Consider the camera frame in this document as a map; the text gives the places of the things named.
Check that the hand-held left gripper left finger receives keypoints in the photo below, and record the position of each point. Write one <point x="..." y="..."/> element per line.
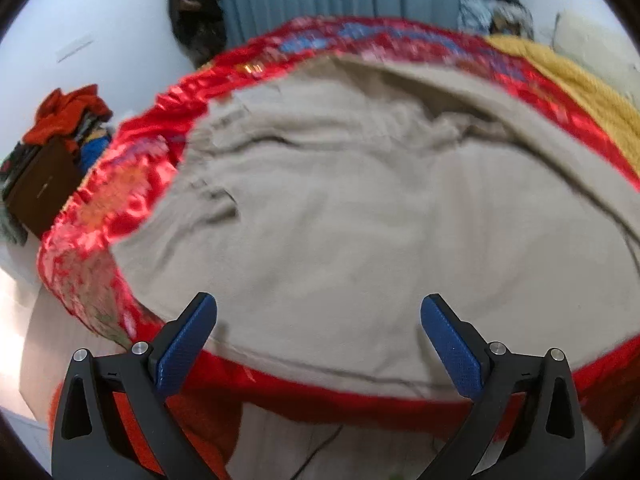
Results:
<point x="185" y="345"/>

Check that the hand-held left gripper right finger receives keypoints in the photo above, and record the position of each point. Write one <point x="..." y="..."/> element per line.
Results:
<point x="450" y="345"/>

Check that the beige pants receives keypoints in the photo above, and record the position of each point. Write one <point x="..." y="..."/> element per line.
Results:
<point x="350" y="210"/>

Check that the beige bed sheet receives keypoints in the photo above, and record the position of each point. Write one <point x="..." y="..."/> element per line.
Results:
<point x="300" y="450"/>

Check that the red embroidered satin blanket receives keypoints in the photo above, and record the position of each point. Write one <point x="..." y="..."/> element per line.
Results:
<point x="125" y="180"/>

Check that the blue cloth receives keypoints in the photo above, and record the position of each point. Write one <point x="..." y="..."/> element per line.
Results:
<point x="95" y="150"/>

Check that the orange cloth pile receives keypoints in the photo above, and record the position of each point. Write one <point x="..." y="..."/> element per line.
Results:
<point x="60" y="110"/>

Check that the yellow blanket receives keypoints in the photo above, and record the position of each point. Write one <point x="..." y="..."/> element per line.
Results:
<point x="575" y="85"/>

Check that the white pillow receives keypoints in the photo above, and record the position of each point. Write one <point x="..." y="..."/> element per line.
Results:
<point x="590" y="45"/>

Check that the light patterned cloth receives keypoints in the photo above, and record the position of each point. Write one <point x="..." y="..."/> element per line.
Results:
<point x="472" y="12"/>

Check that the dark patterned cloth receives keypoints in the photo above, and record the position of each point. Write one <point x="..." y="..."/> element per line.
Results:
<point x="512" y="17"/>

